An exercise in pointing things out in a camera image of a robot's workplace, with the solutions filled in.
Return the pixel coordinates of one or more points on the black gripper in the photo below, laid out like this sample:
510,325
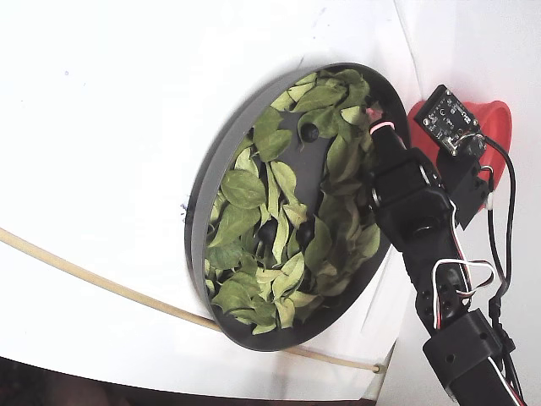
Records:
399,171

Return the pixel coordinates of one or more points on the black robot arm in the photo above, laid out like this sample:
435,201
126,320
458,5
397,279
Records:
460,342

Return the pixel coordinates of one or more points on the dark blueberry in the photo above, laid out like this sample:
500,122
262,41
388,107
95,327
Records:
305,234
309,132

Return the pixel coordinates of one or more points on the pile of green leaves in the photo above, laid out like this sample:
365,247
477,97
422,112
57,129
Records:
242,190

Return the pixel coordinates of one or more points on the dark grey round bowl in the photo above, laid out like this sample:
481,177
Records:
202,182

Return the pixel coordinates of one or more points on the red plastic cup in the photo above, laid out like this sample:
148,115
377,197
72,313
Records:
499,122

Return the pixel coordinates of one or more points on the thin wooden stick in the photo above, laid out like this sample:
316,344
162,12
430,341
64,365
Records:
105,282

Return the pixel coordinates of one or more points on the black camera circuit board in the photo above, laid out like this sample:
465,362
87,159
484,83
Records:
446,116

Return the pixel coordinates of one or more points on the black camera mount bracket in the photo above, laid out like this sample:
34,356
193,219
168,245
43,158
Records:
465,186

